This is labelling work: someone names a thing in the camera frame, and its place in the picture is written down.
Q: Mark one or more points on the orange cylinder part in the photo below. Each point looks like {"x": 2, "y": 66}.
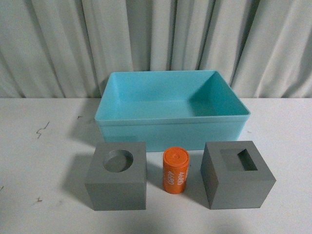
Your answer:
{"x": 176, "y": 161}

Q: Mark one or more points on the gray cube with round recess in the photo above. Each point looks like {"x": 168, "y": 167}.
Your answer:
{"x": 117, "y": 176}

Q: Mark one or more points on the gray cube with rectangular recess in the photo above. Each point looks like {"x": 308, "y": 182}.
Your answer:
{"x": 235, "y": 175}

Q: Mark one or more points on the light blue plastic box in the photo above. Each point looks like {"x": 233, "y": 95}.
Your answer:
{"x": 170, "y": 108}

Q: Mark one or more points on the white pleated curtain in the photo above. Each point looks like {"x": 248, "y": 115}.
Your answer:
{"x": 68, "y": 48}

